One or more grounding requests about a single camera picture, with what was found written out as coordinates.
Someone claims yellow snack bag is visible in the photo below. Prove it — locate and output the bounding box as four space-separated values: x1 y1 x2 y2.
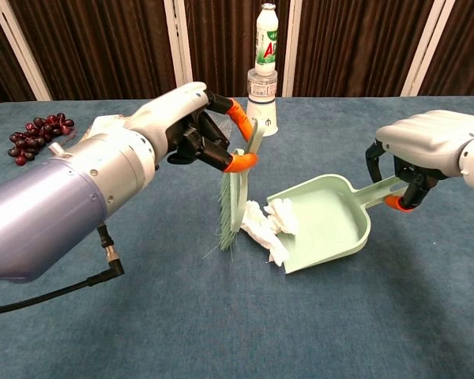
85 114 134 139

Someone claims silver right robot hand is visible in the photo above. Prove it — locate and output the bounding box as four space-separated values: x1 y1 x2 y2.
365 109 474 213

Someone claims white paper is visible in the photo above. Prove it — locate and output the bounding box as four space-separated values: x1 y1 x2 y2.
239 197 299 266

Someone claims mint green hand broom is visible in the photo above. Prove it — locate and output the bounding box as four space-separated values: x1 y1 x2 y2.
203 118 265 261

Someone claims blue table cloth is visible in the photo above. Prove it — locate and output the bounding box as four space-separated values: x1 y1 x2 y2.
0 96 474 379

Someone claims mint green dustpan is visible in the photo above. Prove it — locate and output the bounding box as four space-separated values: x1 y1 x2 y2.
263 173 410 275

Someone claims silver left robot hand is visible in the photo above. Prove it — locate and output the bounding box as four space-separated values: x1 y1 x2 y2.
124 81 259 174

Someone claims clear plastic water bottle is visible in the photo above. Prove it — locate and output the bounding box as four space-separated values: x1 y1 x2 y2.
207 111 233 137

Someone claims brown pleated partition screen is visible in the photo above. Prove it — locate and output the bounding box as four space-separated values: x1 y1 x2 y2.
0 0 474 110

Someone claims white paper cup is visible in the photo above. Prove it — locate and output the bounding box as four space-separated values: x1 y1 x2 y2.
245 97 280 137

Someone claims white milk drink bottle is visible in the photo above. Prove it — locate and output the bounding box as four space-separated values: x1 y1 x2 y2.
254 2 281 76

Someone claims dark red grape bunch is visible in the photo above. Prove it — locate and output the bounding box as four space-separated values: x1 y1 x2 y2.
6 112 77 167

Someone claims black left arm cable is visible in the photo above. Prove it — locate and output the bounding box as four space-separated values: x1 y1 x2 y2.
0 223 126 317

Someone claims small clear plastic jar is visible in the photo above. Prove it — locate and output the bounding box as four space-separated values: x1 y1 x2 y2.
246 68 279 104

